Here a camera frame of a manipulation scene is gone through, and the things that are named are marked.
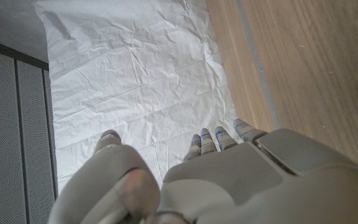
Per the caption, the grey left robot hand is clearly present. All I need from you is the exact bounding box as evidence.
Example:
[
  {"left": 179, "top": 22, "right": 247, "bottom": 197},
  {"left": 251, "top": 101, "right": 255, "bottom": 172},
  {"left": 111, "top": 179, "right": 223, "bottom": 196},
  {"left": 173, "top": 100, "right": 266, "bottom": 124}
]
[{"left": 47, "top": 118, "right": 358, "bottom": 224}]

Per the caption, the wooden table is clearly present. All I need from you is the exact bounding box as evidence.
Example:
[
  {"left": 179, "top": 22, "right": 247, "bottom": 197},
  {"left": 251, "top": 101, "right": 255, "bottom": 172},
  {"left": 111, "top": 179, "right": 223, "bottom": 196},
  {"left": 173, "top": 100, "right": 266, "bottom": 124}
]
[{"left": 235, "top": 0, "right": 281, "bottom": 130}]

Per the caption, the white crumpled backdrop sheet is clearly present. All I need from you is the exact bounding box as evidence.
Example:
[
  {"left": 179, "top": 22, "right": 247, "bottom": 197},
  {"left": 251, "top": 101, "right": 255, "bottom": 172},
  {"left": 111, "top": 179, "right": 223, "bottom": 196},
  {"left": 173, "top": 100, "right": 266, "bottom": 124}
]
[{"left": 32, "top": 0, "right": 245, "bottom": 194}]

